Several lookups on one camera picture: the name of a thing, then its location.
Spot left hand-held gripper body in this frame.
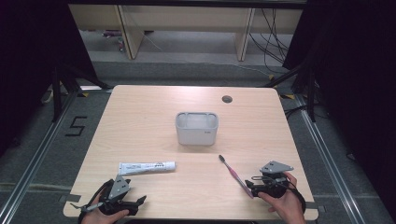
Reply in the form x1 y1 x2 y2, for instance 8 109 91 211
98 175 135 217

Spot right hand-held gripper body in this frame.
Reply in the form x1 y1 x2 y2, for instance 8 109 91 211
259 160 295 199

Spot pink toothbrush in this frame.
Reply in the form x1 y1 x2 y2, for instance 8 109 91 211
218 154 255 200

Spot white toothpaste tube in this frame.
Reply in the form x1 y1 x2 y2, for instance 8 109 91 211
118 161 177 176

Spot grey plastic holder box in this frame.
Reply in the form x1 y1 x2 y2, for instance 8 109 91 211
175 111 219 147

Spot person's left hand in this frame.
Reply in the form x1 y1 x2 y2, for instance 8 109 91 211
81 194 130 224

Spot person's right hand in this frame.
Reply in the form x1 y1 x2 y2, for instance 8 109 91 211
257 172 308 224

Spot black metal stand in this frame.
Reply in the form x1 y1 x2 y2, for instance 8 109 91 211
257 59 319 123
49 60 111 123

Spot black curtain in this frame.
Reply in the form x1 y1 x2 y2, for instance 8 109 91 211
0 0 100 157
282 0 396 216

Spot light wooden desk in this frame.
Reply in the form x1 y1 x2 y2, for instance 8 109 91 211
68 4 304 63

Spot grey cable plug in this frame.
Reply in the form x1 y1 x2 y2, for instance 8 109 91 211
69 202 105 214

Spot aluminium floor rail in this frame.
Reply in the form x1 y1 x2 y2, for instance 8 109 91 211
0 90 79 224
294 92 369 224

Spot white floor cable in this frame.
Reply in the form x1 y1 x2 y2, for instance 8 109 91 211
232 63 273 77

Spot bundle of black cables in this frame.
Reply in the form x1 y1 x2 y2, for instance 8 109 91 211
247 8 291 75

